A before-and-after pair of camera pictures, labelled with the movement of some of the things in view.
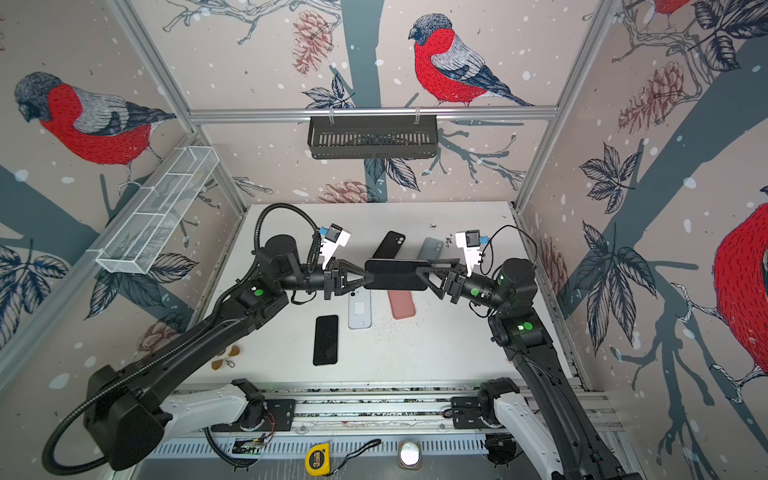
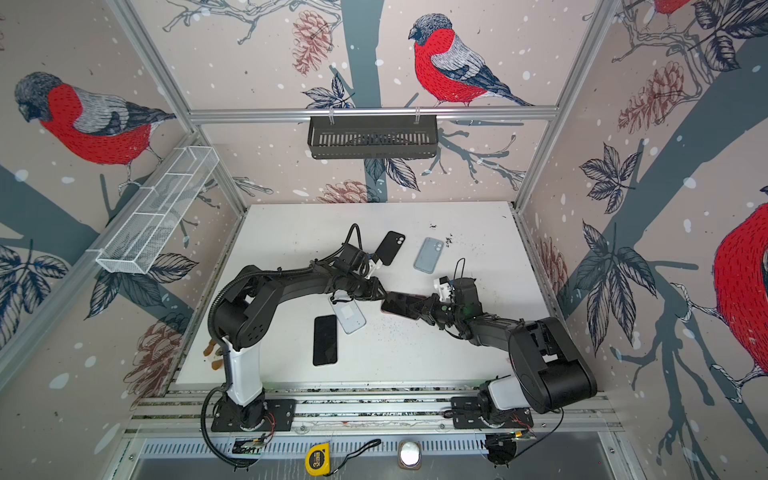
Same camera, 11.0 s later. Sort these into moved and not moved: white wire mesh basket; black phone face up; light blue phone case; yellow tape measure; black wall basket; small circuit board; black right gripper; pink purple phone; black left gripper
Moved: black right gripper; pink purple phone; black left gripper
Not moved: light blue phone case; small circuit board; black phone face up; yellow tape measure; black wall basket; white wire mesh basket
